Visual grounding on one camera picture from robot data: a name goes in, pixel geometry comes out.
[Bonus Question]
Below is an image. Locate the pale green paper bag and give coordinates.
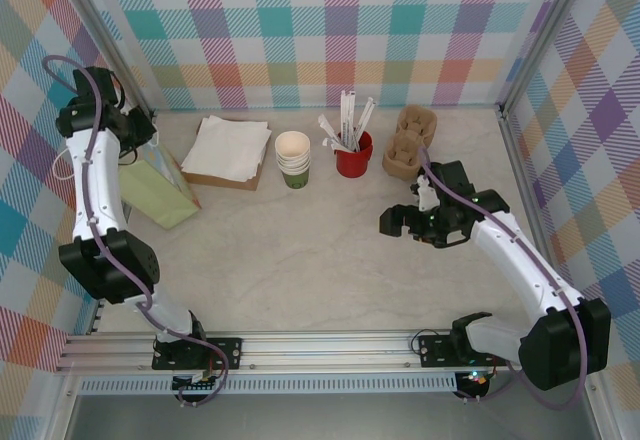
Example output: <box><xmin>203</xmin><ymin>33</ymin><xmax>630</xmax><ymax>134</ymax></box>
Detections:
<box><xmin>53</xmin><ymin>134</ymin><xmax>203</xmax><ymax>231</ymax></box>

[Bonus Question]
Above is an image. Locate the white paper napkin stack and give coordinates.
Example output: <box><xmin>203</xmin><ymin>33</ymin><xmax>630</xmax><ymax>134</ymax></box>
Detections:
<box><xmin>180</xmin><ymin>114</ymin><xmax>273</xmax><ymax>185</ymax></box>

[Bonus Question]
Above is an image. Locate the red plastic bucket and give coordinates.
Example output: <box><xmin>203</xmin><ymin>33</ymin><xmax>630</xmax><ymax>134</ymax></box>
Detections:
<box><xmin>333</xmin><ymin>130</ymin><xmax>375</xmax><ymax>179</ymax></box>

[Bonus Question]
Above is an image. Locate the white wrapped straw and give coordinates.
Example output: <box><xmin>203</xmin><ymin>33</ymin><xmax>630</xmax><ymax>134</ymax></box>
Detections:
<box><xmin>347</xmin><ymin>90</ymin><xmax>358</xmax><ymax>151</ymax></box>
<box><xmin>317</xmin><ymin>113</ymin><xmax>346</xmax><ymax>152</ymax></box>
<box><xmin>340</xmin><ymin>90</ymin><xmax>351</xmax><ymax>150</ymax></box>
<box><xmin>352</xmin><ymin>98</ymin><xmax>377</xmax><ymax>152</ymax></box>

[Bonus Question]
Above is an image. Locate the stack of paper cups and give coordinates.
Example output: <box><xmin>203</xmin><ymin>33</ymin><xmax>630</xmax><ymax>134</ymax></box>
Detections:
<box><xmin>274</xmin><ymin>130</ymin><xmax>311</xmax><ymax>162</ymax></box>

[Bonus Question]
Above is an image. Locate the brown cardboard tray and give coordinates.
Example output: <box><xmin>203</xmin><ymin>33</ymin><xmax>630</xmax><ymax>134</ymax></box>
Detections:
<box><xmin>180</xmin><ymin>157</ymin><xmax>267</xmax><ymax>192</ymax></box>

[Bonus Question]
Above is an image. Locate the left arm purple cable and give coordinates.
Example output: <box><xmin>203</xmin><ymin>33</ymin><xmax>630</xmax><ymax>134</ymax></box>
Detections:
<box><xmin>42</xmin><ymin>57</ymin><xmax>231</xmax><ymax>409</ymax></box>

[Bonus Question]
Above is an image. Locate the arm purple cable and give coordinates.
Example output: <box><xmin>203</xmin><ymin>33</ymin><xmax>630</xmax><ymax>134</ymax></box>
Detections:
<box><xmin>419</xmin><ymin>147</ymin><xmax>589</xmax><ymax>411</ymax></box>
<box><xmin>42</xmin><ymin>57</ymin><xmax>231</xmax><ymax>409</ymax></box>

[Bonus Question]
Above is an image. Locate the aluminium table side rail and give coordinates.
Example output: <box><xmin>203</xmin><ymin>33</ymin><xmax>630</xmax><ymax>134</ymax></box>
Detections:
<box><xmin>87</xmin><ymin>109</ymin><xmax>156</xmax><ymax>336</ymax></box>
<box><xmin>498</xmin><ymin>109</ymin><xmax>575</xmax><ymax>331</ymax></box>

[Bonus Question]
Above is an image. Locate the aluminium frame post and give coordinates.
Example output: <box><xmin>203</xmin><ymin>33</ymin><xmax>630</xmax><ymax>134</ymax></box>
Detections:
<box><xmin>499</xmin><ymin>0</ymin><xmax>599</xmax><ymax>114</ymax></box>
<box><xmin>59</xmin><ymin>0</ymin><xmax>154</xmax><ymax>126</ymax></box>

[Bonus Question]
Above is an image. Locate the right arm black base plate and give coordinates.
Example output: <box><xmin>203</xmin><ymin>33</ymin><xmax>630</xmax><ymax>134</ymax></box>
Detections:
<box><xmin>417</xmin><ymin>334</ymin><xmax>512</xmax><ymax>369</ymax></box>

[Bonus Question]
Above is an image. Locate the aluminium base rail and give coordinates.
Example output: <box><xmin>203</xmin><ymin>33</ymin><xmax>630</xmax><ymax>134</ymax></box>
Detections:
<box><xmin>54</xmin><ymin>328</ymin><xmax>609</xmax><ymax>375</ymax></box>

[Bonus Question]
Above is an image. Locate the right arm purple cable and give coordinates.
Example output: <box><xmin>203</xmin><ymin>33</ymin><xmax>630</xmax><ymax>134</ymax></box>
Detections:
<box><xmin>419</xmin><ymin>147</ymin><xmax>589</xmax><ymax>411</ymax></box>

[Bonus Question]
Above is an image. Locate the slotted grey cable duct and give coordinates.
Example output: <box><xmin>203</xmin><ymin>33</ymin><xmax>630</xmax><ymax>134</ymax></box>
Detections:
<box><xmin>77</xmin><ymin>377</ymin><xmax>459</xmax><ymax>396</ymax></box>

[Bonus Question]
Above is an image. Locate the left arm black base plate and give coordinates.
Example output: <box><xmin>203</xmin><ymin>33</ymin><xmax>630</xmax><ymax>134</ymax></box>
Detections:
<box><xmin>151</xmin><ymin>337</ymin><xmax>245</xmax><ymax>372</ymax></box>

